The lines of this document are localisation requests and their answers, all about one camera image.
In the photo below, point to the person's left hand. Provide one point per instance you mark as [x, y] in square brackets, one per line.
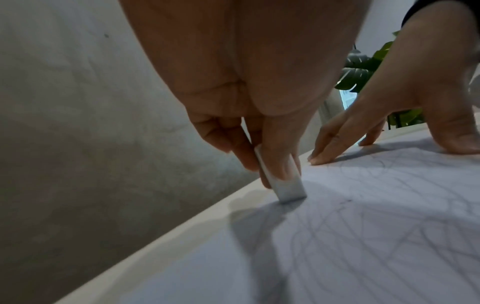
[243, 59]

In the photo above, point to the person's right hand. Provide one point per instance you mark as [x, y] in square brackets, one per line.
[423, 68]

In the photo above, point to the white eraser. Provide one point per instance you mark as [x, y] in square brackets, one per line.
[288, 190]

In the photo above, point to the white paper sheet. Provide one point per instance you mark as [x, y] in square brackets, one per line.
[375, 237]

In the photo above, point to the green leafy plant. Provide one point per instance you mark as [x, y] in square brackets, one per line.
[356, 71]

